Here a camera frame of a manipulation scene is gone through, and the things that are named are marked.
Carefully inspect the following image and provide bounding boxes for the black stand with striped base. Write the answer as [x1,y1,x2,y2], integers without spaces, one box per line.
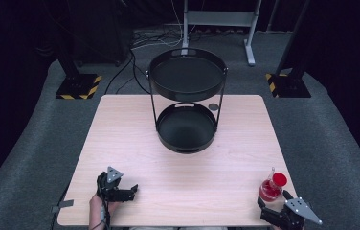
[42,0,102,101]
[265,0,312,99]

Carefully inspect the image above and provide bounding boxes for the grey metal frame stand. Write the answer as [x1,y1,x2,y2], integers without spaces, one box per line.
[181,0,263,67]

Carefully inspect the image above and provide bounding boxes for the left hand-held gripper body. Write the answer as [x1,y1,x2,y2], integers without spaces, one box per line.
[96,166,136,203]

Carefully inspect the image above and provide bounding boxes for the black floor cables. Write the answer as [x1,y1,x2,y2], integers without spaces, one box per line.
[103,30,186,96]

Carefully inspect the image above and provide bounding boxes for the grey tape strip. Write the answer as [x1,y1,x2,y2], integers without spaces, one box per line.
[51,199,75,214]

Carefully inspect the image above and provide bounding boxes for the person's left hand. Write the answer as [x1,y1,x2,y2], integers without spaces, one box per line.
[88,193,121,222]

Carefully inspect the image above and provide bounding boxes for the black cabinet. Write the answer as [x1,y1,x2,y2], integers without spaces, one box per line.
[67,0,135,66]

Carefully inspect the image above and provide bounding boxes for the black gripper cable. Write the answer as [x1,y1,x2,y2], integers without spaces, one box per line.
[99,183,111,230]

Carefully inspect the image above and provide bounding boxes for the black two-tier round rack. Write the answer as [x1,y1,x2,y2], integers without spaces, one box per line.
[146,47,229,155]

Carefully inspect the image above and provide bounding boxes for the white floor cables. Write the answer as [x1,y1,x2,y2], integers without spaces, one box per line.
[131,0,198,51]

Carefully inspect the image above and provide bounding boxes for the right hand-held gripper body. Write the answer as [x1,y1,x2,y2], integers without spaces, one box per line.
[259,196,324,230]

